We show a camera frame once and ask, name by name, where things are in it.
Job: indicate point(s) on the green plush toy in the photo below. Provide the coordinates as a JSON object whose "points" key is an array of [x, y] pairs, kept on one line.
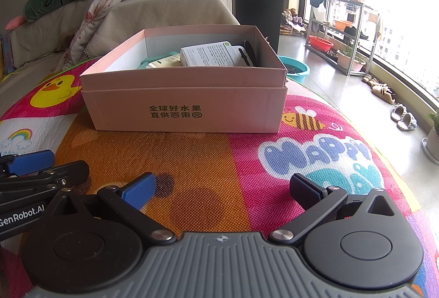
{"points": [[44, 2]]}

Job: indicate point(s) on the stack of books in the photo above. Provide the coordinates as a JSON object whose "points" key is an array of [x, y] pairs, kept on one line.
{"points": [[5, 54]]}

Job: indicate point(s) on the beige sandal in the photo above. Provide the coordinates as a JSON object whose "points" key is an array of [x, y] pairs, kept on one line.
{"points": [[384, 94], [370, 80]]}

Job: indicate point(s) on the red basin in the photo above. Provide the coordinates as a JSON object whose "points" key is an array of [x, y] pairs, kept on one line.
{"points": [[320, 43]]}

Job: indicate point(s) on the potted plant white pot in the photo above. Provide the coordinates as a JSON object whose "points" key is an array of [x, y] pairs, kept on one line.
{"points": [[432, 144]]}

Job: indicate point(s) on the pink cardboard box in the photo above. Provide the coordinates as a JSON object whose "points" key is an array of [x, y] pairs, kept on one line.
{"points": [[205, 113]]}

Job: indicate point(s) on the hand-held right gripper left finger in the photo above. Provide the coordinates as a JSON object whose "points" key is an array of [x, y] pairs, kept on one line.
{"points": [[139, 193]]}

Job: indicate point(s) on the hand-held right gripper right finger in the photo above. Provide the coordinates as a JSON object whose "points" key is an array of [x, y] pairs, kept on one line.
{"points": [[304, 190]]}

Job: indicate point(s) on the teal basin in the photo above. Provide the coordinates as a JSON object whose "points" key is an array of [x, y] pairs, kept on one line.
{"points": [[301, 74]]}

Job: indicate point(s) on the beige covered sofa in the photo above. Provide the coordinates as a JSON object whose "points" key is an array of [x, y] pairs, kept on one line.
{"points": [[164, 17]]}

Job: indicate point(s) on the metal shelf rack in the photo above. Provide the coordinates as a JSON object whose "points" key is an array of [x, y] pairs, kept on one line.
{"points": [[343, 0]]}

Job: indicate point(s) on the white printed carton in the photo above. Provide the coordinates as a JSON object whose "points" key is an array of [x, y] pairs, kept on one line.
{"points": [[209, 56]]}

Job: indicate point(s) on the white packet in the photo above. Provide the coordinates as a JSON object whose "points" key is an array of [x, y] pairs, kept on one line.
{"points": [[168, 62]]}

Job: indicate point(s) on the colourful cartoon play mat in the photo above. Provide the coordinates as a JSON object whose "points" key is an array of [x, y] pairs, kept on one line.
{"points": [[212, 161]]}

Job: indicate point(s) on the pile of shoes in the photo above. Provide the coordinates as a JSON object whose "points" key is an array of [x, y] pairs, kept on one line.
{"points": [[292, 19]]}

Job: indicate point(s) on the white hanging cloth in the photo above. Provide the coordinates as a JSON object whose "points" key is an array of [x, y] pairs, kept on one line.
{"points": [[318, 10]]}

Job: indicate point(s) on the grey slipper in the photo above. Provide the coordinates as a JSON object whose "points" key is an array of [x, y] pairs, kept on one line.
{"points": [[398, 112], [408, 122]]}

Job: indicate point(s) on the small teal object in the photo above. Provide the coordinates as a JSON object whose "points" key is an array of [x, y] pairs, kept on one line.
{"points": [[147, 62]]}

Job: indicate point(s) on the potted plant terracotta pot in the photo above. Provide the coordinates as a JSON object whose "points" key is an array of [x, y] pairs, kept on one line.
{"points": [[347, 60]]}

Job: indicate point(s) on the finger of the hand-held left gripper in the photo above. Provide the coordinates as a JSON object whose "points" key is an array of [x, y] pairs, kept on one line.
{"points": [[31, 161], [44, 173]]}

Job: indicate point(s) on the orange basin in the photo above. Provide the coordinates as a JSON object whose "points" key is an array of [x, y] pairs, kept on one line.
{"points": [[343, 25]]}

